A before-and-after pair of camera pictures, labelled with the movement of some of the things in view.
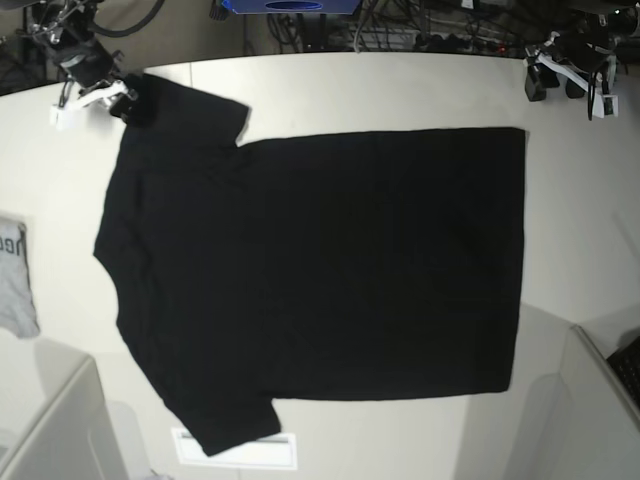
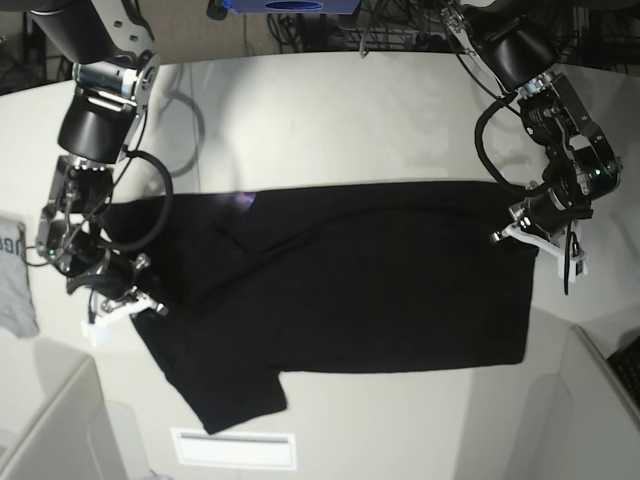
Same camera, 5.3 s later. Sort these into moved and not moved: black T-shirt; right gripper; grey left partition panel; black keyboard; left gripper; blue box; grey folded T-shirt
Moved: left gripper; right gripper; black T-shirt
Not moved: grey left partition panel; blue box; grey folded T-shirt; black keyboard
